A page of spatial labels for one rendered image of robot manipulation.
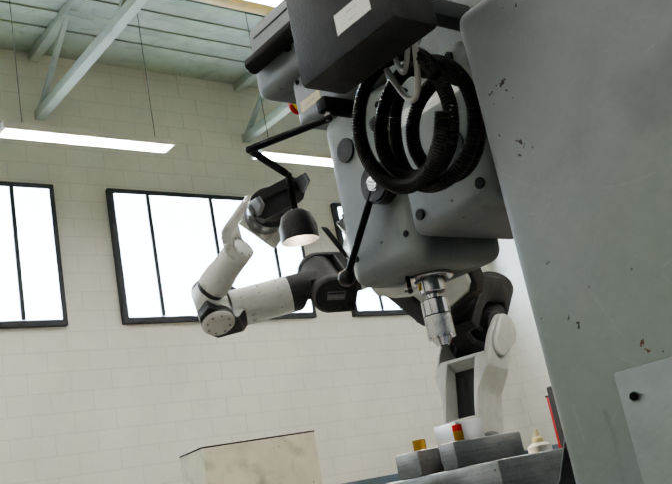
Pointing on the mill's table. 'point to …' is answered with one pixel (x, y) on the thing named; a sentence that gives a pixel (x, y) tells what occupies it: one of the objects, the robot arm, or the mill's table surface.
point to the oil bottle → (539, 444)
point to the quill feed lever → (374, 194)
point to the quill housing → (393, 222)
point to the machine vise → (493, 463)
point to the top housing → (271, 84)
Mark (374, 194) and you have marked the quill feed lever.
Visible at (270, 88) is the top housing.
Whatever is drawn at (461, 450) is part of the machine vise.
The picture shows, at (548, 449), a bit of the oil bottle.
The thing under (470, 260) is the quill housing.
